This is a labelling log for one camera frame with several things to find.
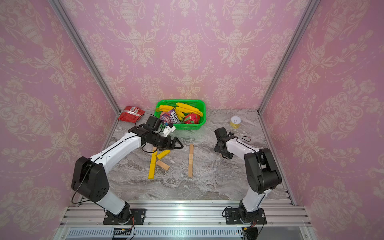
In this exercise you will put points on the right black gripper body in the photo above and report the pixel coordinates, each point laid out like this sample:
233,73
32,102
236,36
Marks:
220,147

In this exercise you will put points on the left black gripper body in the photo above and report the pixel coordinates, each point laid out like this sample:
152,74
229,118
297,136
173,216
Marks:
161,141

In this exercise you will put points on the wooden block three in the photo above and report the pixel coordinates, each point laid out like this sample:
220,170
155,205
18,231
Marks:
190,171

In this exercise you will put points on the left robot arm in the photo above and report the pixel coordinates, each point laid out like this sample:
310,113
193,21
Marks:
90,174

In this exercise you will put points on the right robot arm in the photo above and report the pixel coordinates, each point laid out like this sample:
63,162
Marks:
262,173

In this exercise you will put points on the purple snack packet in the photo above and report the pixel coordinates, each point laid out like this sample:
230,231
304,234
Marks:
170,117

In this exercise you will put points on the red dragon fruit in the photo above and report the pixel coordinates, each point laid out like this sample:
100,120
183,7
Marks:
191,119

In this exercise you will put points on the right banana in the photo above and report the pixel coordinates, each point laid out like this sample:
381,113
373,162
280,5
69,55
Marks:
184,108

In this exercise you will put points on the banana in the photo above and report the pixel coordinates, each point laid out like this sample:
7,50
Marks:
166,108
184,108

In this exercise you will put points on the left banana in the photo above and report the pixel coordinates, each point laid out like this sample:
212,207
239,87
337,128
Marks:
166,108

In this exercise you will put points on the green plastic basket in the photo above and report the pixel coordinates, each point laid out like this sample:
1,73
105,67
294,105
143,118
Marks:
198,104

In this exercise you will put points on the red snack bag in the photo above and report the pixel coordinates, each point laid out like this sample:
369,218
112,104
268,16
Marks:
131,114

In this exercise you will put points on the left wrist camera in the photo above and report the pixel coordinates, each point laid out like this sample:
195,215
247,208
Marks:
169,128

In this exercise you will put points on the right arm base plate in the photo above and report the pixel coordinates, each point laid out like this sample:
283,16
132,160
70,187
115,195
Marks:
241,216

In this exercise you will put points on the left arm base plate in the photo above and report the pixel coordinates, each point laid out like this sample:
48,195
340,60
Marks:
126,217

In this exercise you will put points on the right frame post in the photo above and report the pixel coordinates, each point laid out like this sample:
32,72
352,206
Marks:
294,42

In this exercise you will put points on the frame post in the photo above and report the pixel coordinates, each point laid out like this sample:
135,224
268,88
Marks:
294,42
73,33

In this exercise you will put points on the left frame post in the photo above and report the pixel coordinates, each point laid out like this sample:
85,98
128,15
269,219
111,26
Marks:
73,33

